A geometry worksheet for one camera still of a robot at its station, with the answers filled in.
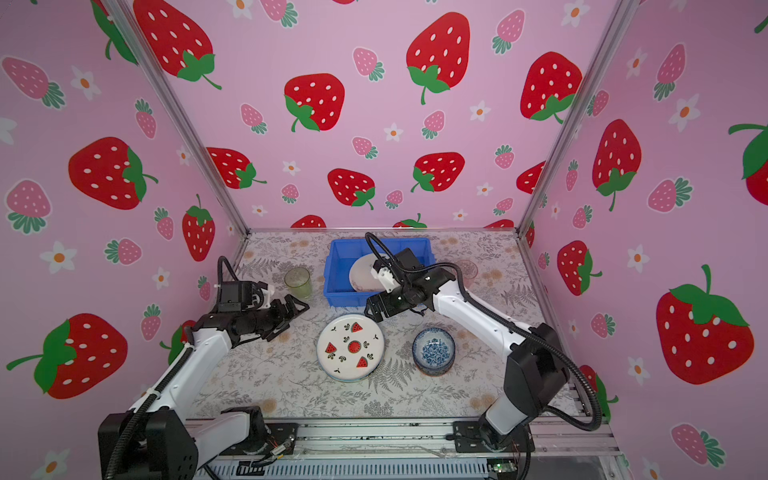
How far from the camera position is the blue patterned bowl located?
0.79m

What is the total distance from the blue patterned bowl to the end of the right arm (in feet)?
0.46

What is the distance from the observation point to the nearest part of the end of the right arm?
0.59 m
